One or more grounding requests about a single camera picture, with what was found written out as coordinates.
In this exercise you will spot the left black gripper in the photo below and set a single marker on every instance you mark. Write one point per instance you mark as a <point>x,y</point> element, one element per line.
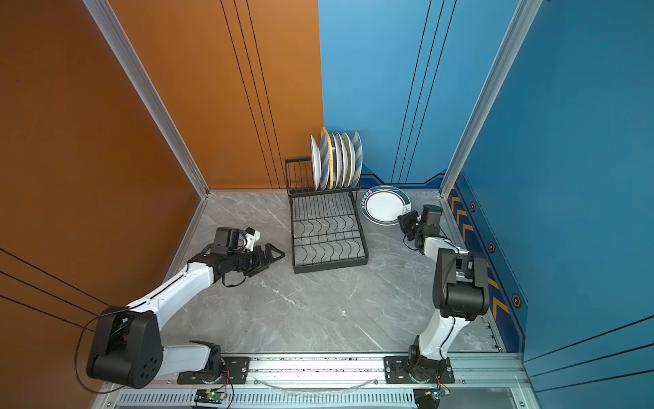
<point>261,262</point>

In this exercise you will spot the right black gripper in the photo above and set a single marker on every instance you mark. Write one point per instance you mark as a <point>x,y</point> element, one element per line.
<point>405,220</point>

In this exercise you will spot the white plate green red rim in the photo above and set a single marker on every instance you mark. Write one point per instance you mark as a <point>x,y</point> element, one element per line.
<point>383,205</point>

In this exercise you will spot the black wire dish rack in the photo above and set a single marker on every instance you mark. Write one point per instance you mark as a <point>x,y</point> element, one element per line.
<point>326,230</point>

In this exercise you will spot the cream plate floral drawing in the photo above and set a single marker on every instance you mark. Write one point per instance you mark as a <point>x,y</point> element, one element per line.
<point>351,165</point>

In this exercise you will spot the white plate red characters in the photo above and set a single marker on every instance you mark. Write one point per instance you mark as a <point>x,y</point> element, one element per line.
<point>337,157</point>

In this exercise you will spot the white plate orange sunburst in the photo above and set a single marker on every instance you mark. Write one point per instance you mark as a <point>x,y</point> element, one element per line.
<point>316,164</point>

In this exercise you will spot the blue white striped plate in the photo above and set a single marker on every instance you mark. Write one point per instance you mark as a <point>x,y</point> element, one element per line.
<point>358,158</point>

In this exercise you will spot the yellow woven bamboo tray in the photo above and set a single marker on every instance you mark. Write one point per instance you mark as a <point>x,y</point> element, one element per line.
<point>331,163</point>

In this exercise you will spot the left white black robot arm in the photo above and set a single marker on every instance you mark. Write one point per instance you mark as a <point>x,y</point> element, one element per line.
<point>127,349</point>

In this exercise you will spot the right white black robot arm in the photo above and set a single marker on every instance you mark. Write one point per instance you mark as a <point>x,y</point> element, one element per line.
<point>460,294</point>

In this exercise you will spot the left green circuit board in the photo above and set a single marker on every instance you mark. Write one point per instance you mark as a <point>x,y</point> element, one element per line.
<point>209,398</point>

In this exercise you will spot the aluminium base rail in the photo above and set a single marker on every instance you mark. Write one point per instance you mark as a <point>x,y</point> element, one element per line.
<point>341,380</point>

